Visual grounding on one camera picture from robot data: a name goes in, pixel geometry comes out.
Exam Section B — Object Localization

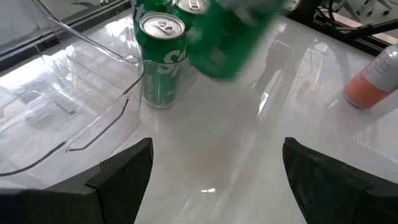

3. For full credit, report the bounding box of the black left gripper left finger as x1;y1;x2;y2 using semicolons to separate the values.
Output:
0;138;154;224

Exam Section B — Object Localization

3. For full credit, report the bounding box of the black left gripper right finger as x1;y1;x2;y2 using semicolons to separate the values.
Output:
282;136;398;224

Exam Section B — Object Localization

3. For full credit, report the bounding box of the orange white Spindrift can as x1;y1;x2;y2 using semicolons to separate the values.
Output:
343;42;398;110

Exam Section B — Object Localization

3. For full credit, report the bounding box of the green Sprite soda can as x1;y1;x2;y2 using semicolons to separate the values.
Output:
169;0;215;32
130;0;175;47
188;0;286;81
138;12;190;110

